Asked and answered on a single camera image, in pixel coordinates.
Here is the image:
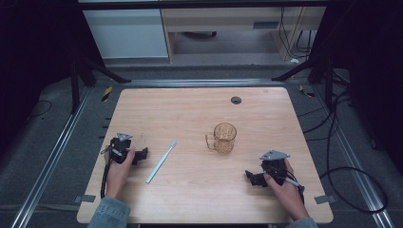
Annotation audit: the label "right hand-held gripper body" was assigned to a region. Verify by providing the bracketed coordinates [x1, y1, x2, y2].
[259, 149, 291, 187]

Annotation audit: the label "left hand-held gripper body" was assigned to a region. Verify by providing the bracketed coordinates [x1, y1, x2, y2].
[108, 132, 137, 164]

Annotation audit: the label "person's left hand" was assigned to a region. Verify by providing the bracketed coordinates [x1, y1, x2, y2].
[105, 147, 137, 201]

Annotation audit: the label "person's right hand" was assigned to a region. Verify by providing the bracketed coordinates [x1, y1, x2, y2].
[262, 158, 310, 222]

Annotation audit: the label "light blue toothbrush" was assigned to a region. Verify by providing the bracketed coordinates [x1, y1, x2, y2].
[144, 139, 178, 185]

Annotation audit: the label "yellow black tape piece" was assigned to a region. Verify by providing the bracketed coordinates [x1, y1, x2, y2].
[297, 85, 317, 99]
[101, 85, 114, 103]

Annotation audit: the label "grey tape strip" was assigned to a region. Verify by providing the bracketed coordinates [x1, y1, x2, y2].
[73, 194, 97, 204]
[314, 194, 336, 205]

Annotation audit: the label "black metal stand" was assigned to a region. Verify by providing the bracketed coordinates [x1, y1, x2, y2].
[271, 47, 351, 112]
[68, 47, 132, 115]

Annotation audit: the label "white cabinet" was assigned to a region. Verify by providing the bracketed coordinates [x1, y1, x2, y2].
[82, 8, 169, 60]

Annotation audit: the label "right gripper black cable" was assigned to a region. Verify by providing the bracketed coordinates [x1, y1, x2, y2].
[283, 169, 306, 204]

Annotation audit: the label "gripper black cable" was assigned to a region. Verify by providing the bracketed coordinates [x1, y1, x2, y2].
[100, 145, 115, 200]
[283, 169, 306, 204]

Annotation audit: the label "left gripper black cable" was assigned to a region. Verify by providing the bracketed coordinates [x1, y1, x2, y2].
[100, 145, 115, 200]

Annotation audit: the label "amber glass cup with handle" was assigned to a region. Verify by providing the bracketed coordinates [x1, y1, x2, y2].
[204, 122, 239, 156]

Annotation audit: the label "aluminium floor rail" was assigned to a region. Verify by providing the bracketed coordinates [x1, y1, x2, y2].
[122, 78, 284, 88]
[312, 85, 395, 228]
[10, 85, 93, 228]

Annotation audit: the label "long black floor cable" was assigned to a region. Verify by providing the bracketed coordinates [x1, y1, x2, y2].
[297, 89, 390, 215]

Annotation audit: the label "thin black floor cable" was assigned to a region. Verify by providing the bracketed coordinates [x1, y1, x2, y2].
[24, 99, 53, 124]

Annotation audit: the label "black cables under desk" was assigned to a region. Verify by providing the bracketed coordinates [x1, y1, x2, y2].
[278, 7, 317, 61]

